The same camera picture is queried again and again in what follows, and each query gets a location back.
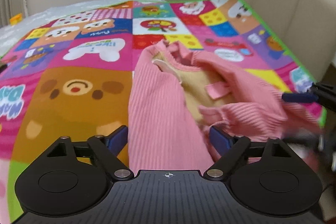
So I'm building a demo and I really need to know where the pink ribbed knit garment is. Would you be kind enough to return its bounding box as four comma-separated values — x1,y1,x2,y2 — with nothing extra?
128,41,321,172

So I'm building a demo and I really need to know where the colourful cartoon play mat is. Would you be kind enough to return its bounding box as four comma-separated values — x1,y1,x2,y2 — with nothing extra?
1,0,326,223

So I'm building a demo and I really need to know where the small orange box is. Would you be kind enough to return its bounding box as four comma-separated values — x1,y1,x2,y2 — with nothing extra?
9,13,23,26

